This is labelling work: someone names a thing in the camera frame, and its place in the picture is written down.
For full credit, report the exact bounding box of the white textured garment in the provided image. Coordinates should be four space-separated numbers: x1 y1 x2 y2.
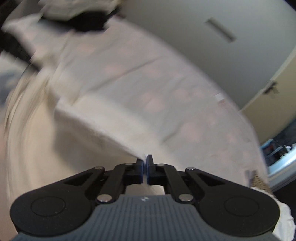
0 14 167 241

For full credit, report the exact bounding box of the grey wall plate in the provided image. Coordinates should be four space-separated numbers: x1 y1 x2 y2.
205 18 237 43

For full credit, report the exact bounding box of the beige bedroom door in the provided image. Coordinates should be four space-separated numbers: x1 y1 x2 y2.
241 49 295 144

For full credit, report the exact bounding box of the brown striped garment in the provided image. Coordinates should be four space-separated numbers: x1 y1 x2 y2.
250 171 275 197

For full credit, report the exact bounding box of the grey pink-dotted bedsheet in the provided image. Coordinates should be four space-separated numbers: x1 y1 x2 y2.
60 18 268 185

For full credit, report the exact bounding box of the black folded garment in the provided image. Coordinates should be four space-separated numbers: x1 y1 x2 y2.
41 6 120 32

